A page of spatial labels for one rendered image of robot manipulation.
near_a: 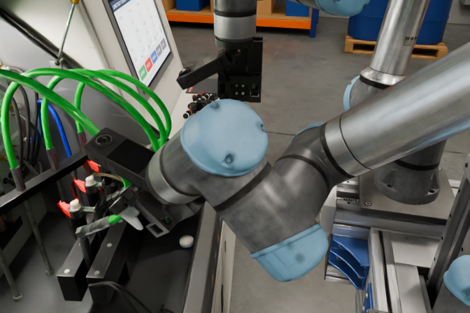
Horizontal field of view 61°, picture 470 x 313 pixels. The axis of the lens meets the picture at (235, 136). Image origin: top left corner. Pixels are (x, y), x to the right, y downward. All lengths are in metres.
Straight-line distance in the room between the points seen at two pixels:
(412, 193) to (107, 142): 0.71
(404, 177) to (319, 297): 1.22
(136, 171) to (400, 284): 0.65
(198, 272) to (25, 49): 0.67
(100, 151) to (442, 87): 0.40
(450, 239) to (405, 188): 0.16
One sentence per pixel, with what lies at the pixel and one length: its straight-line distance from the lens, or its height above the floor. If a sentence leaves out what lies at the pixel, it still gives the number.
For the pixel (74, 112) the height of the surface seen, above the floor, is 1.38.
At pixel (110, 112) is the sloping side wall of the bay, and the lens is 1.08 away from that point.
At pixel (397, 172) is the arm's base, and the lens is 1.00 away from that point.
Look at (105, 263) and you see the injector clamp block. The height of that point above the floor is 0.98.
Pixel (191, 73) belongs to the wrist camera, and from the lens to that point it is 0.76.
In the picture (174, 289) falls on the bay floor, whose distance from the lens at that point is 1.05.
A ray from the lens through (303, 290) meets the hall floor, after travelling 2.13.
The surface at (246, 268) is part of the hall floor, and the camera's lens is 2.19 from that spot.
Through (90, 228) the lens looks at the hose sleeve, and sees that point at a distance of 0.76.
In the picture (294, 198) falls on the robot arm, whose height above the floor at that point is 1.39.
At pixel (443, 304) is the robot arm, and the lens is 0.59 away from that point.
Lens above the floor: 1.64
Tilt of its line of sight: 30 degrees down
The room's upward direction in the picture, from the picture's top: straight up
